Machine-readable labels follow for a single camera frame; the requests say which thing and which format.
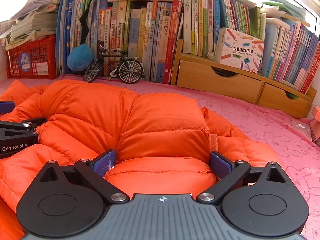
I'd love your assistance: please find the wooden desk organizer with drawers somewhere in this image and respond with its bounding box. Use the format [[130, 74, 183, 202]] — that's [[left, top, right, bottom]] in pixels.
[[171, 39, 317, 118]]

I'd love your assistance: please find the stack of paper booklets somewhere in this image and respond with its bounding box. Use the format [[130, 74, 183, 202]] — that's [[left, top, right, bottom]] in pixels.
[[1, 0, 57, 50]]

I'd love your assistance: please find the row of upright books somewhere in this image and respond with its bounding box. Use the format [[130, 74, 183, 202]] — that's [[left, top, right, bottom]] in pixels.
[[55, 0, 319, 93]]

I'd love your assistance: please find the red plastic crate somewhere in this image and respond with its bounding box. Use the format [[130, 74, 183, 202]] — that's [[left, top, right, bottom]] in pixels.
[[7, 35, 57, 80]]

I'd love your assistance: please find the miniature black bicycle model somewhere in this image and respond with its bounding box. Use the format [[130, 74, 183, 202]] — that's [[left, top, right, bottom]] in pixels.
[[84, 44, 144, 84]]

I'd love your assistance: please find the pink bunny blanket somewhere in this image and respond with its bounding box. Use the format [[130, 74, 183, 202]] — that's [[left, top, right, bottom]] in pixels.
[[0, 74, 320, 240]]

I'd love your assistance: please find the white label printer box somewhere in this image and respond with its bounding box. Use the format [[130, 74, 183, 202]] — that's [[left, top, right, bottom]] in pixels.
[[214, 28, 264, 73]]

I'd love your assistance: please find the orange puffer jacket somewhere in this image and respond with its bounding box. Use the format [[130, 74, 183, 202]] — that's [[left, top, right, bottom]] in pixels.
[[1, 80, 279, 239]]

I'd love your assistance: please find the blue plush ball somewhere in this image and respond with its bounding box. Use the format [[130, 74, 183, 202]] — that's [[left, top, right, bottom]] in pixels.
[[67, 44, 94, 72]]

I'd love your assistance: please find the black strap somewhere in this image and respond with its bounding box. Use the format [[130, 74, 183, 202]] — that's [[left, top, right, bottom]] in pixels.
[[79, 0, 104, 47]]

